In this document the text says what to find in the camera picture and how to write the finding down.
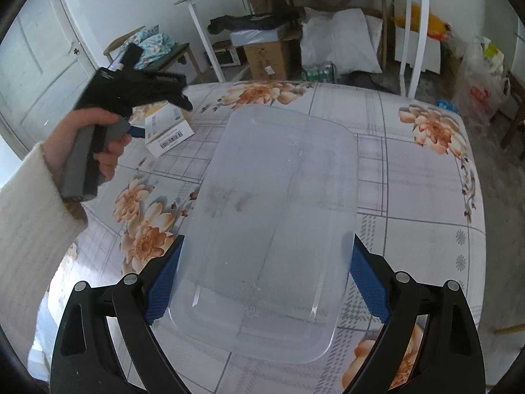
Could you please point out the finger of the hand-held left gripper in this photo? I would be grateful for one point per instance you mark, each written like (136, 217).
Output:
(137, 132)
(168, 86)

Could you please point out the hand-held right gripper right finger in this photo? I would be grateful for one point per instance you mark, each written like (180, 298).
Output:
(369, 287)

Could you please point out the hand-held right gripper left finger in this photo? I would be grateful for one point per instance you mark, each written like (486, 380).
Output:
(164, 287)

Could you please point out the yellow and white carton box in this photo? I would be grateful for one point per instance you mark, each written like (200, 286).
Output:
(168, 135)

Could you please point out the clear plastic container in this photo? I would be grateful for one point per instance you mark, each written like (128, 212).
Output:
(266, 213)

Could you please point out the person's left forearm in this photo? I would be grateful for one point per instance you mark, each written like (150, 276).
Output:
(28, 246)

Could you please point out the person's left hand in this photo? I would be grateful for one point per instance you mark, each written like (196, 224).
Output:
(67, 139)

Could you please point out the wooden chair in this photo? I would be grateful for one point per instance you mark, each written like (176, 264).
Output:
(174, 55)

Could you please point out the white desk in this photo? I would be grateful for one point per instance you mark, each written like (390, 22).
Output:
(205, 39)

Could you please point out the white door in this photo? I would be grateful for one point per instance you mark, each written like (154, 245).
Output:
(37, 49)

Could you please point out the floral checked tablecloth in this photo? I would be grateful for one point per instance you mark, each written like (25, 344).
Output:
(410, 213)

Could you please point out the dark clothing pile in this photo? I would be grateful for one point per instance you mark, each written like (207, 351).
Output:
(246, 22)

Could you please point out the large brown cardboard box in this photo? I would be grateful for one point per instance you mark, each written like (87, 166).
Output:
(266, 57)

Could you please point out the small open cardboard box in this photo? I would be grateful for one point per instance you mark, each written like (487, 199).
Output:
(262, 2)

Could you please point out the green printed package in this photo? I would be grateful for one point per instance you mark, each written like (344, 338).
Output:
(320, 73)

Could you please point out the white pillow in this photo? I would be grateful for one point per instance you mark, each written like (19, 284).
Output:
(340, 37)

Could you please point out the white plastic shopping bag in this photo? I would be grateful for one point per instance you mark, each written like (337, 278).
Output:
(475, 90)

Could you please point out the white board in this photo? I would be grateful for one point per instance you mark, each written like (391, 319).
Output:
(426, 53)

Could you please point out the dark wooden stool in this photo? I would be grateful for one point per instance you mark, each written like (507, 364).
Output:
(514, 90)

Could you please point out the yellow bag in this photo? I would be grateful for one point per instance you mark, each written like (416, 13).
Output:
(434, 24)

